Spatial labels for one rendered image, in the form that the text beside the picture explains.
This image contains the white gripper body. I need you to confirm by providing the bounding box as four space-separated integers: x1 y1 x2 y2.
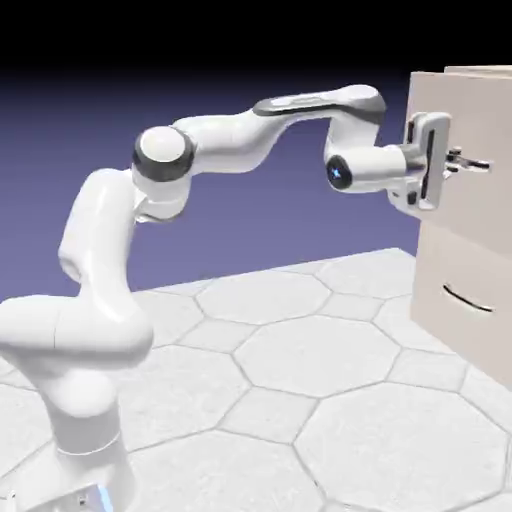
414 112 452 212

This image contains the dark straight metal handle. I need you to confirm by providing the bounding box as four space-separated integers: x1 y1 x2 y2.
455 156 492 172

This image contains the pale beige cabinet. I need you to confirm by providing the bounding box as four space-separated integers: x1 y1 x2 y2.
406 65 512 392

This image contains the beige drawer front, straight handle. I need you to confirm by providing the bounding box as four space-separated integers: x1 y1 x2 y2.
406 71 512 251

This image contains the dark curved metal handle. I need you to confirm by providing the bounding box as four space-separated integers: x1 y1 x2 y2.
442 283 494 314

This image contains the beige drawer front, curved handle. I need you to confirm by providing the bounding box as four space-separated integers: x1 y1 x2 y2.
410 220 512 392

